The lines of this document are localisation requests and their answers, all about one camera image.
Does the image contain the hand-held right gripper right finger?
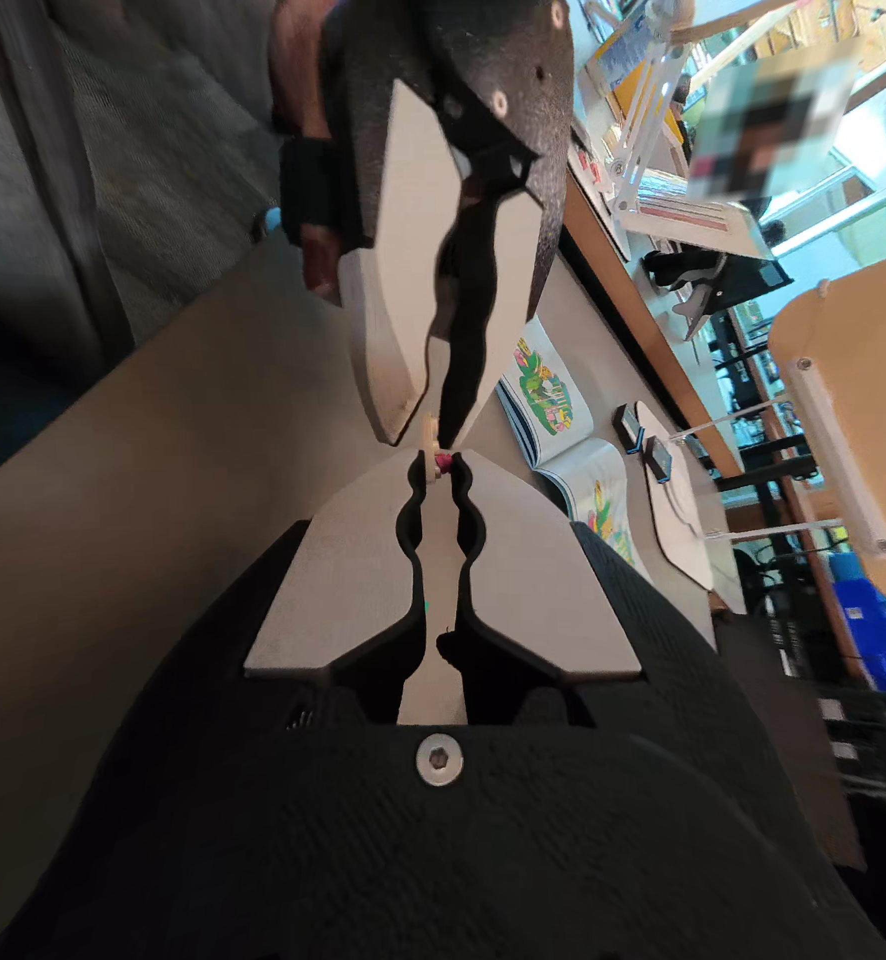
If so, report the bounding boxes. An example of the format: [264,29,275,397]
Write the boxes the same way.
[435,448,645,725]

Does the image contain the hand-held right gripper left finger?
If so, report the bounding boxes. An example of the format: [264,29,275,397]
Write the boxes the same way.
[243,448,430,725]

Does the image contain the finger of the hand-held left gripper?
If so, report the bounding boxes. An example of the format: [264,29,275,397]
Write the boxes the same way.
[338,78,465,449]
[429,178,547,449]

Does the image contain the grey desk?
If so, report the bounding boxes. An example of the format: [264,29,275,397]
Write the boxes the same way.
[0,225,721,960]

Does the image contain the person's left hand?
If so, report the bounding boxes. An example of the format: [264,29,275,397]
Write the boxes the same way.
[269,0,344,305]

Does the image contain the light blue instruction booklet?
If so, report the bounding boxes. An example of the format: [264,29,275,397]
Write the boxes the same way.
[495,315,654,579]

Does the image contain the white mat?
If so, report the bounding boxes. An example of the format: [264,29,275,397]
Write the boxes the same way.
[632,399,716,594]

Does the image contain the white printed sheet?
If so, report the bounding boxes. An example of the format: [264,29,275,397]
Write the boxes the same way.
[614,168,777,262]

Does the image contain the black white tool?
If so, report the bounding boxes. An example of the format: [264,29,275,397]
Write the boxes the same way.
[641,249,795,344]

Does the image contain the person's grey cardigan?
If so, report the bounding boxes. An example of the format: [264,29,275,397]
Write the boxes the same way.
[0,0,286,354]

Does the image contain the blue crate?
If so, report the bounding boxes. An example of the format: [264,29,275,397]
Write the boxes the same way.
[825,551,886,695]

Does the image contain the light wooden panel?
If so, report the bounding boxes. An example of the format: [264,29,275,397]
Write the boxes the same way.
[769,247,886,612]

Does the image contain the person's jeans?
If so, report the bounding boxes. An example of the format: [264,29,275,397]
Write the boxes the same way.
[0,300,114,496]

